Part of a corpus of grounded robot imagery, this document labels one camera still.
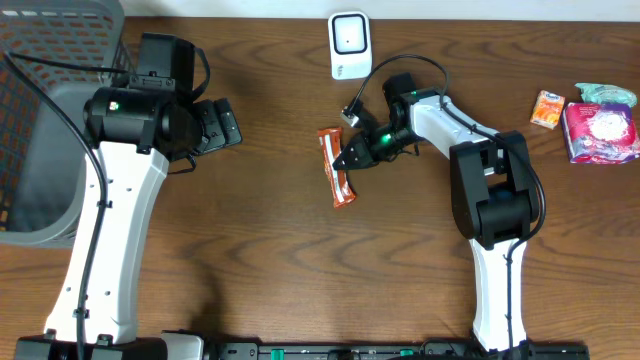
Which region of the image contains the orange snack bar wrapper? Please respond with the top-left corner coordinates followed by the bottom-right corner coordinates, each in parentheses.
top-left (317, 127), bottom-right (356, 208)

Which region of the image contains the small orange yellow packet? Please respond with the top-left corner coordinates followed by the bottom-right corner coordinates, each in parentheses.
top-left (530, 90), bottom-right (566, 130)

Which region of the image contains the red purple noodle packet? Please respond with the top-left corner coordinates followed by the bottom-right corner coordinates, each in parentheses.
top-left (562, 103), bottom-right (639, 165)

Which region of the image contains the teal snack packet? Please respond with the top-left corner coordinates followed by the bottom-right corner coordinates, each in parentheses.
top-left (575, 83), bottom-right (638, 108)

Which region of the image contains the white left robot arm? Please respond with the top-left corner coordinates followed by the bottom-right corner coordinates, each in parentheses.
top-left (15, 33), bottom-right (242, 359)

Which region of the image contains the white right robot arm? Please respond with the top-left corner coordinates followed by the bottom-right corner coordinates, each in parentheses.
top-left (332, 73), bottom-right (542, 359)

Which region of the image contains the white barcode scanner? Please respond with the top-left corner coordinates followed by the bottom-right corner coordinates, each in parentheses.
top-left (327, 11), bottom-right (373, 80)

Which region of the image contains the grey plastic mesh basket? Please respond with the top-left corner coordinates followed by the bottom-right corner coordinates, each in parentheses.
top-left (1, 0), bottom-right (134, 248)

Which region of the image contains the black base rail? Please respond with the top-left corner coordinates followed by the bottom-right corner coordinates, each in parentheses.
top-left (168, 339), bottom-right (590, 360)

